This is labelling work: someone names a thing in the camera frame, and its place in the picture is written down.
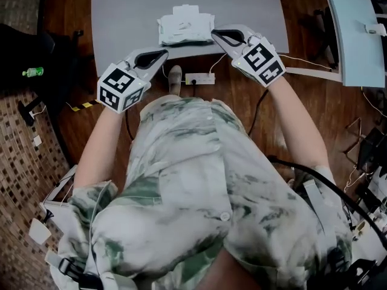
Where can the black office chair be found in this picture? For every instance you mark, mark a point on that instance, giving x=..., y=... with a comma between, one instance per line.
x=36, y=59

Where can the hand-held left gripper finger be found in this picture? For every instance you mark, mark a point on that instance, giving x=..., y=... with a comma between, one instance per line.
x=144, y=52
x=154, y=68

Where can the small white box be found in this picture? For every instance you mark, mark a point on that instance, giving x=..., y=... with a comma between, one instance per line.
x=186, y=9

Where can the light blue desk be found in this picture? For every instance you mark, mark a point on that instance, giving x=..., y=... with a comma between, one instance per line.
x=356, y=50

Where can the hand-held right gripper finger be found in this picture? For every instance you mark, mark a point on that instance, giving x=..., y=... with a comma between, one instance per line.
x=227, y=48
x=236, y=29

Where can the person's green white patterned shirt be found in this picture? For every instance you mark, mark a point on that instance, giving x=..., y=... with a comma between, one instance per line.
x=187, y=192

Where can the white power strip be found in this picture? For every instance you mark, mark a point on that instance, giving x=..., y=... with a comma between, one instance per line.
x=201, y=78

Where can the white square box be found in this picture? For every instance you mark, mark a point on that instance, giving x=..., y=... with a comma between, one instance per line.
x=39, y=230

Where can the black chair base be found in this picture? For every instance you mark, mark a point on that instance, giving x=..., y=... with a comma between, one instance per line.
x=328, y=35

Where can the white wet wipes pack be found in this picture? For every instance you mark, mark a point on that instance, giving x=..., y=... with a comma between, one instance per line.
x=186, y=29

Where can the person's grey shoe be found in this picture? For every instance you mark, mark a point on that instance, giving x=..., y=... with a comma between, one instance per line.
x=175, y=78

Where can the yellow black striped tape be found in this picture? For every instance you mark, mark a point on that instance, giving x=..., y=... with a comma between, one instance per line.
x=86, y=104

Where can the person's right forearm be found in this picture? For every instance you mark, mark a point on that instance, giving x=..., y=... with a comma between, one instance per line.
x=299, y=122

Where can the white wall plug adapter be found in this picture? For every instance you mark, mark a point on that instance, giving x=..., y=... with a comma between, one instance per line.
x=37, y=140

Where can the person's left forearm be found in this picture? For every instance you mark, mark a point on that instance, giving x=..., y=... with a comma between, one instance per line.
x=99, y=143

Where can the small white device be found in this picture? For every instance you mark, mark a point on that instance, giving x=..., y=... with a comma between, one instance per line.
x=375, y=29

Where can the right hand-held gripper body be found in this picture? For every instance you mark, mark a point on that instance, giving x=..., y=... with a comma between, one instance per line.
x=260, y=60

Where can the green plastic bottle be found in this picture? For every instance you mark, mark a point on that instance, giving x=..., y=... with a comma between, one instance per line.
x=34, y=71

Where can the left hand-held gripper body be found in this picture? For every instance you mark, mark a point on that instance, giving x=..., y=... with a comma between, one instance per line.
x=121, y=86

